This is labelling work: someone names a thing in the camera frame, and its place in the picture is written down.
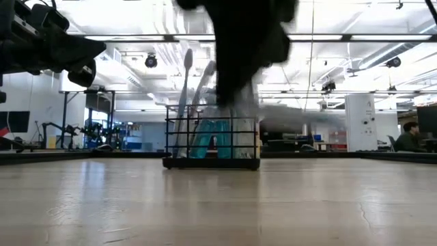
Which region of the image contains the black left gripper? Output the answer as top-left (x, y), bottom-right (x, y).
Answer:
top-left (6, 10), bottom-right (107, 88)

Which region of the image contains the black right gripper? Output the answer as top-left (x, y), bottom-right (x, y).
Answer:
top-left (175, 0), bottom-right (298, 106)

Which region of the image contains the teal mouthwash bottle white cap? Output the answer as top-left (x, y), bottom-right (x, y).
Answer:
top-left (214, 118), bottom-right (234, 159)
top-left (188, 118), bottom-right (216, 159)

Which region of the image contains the blue storage shelf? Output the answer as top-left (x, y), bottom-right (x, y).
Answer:
top-left (115, 122), bottom-right (137, 151)

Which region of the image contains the black overhead crossbar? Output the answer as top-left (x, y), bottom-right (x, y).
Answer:
top-left (68, 33), bottom-right (437, 43)

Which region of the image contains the red shelf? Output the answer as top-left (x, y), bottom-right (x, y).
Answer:
top-left (327, 128), bottom-right (348, 151)

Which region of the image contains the person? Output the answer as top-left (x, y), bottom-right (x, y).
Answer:
top-left (392, 121), bottom-right (426, 153)

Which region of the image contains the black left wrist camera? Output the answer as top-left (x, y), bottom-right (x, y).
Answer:
top-left (30, 3), bottom-right (71, 33)

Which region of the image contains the black metal stand frame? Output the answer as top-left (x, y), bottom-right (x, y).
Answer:
top-left (61, 89), bottom-right (116, 150)

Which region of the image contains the black wire basket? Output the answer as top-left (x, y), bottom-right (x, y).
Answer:
top-left (163, 104), bottom-right (262, 171)

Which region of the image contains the black aluminium table frame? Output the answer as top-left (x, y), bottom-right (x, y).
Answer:
top-left (0, 149), bottom-right (437, 165)

